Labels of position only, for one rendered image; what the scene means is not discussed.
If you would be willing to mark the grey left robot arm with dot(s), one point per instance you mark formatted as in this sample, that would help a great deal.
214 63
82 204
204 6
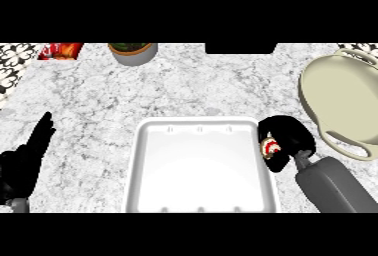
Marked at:
19 205

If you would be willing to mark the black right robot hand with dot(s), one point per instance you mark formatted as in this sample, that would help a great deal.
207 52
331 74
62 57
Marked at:
290 135

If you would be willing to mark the grey plant pot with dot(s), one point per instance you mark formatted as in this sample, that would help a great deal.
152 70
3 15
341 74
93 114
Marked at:
133 52

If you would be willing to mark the white rectangular tray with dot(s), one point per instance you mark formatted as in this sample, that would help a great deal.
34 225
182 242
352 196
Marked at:
201 165

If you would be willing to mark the red printed box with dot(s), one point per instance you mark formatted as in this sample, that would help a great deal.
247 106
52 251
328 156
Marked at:
61 50

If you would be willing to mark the black appliance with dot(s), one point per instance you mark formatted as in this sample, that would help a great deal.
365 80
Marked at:
239 48

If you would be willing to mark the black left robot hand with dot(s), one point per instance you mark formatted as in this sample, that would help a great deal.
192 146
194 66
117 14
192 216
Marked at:
22 163

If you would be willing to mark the red and white cupcake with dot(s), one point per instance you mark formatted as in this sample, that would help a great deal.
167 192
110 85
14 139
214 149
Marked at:
271 147

